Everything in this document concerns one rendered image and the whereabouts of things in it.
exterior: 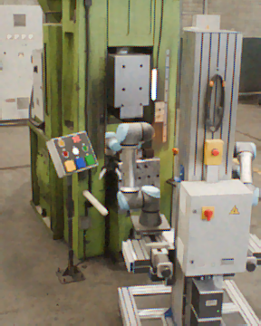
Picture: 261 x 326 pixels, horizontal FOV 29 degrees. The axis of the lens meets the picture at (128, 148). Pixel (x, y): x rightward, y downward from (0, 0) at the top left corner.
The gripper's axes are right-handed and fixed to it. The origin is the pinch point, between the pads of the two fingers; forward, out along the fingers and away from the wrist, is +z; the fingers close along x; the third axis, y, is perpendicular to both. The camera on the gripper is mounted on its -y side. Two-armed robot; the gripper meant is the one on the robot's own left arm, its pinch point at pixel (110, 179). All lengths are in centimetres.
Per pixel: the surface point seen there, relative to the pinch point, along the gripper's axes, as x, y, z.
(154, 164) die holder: 43, -50, 6
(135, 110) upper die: 26, -52, -39
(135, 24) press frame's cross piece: 28, -67, -106
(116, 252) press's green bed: 11, -46, 83
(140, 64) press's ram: 29, -53, -76
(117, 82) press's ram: 11, -48, -63
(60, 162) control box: -35.2, -9.7, -11.0
